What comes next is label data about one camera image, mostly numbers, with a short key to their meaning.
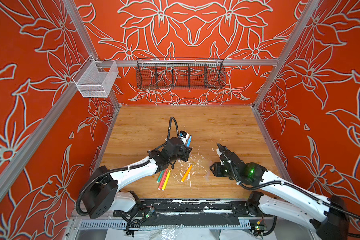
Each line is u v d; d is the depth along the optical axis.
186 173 0.84
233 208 0.73
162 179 0.82
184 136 0.71
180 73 0.98
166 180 0.81
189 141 0.78
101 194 0.41
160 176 0.83
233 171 0.57
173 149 0.62
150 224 0.70
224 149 0.70
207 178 0.83
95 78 0.94
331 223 0.38
